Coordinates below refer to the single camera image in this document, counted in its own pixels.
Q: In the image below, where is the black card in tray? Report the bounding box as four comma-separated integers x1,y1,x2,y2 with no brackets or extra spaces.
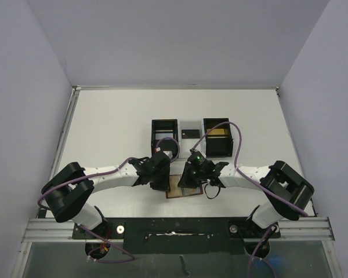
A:
182,129,200,139

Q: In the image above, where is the aluminium frame rail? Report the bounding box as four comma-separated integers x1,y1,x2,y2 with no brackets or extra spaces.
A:
271,217,335,242

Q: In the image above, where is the silver card in tray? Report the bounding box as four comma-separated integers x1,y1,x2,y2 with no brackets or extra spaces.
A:
154,132,173,140

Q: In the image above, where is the brown leather card holder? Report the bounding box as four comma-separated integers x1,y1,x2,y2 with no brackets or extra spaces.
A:
166,175,203,199

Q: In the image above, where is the black white card sorting tray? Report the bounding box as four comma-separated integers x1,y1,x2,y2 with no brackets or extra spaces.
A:
151,118,234,160

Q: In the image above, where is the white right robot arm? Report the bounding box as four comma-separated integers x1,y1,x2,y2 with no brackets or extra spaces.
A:
178,151,314,237

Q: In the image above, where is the gold card in tray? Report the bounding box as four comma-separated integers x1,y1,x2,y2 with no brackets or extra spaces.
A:
207,127,229,137

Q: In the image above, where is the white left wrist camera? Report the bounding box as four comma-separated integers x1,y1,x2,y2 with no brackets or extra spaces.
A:
155,148,173,159

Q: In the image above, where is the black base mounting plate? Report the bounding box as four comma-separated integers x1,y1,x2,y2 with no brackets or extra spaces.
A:
72,216,281,255

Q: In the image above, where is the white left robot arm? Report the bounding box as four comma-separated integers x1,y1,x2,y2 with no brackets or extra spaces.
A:
38,150,172,238

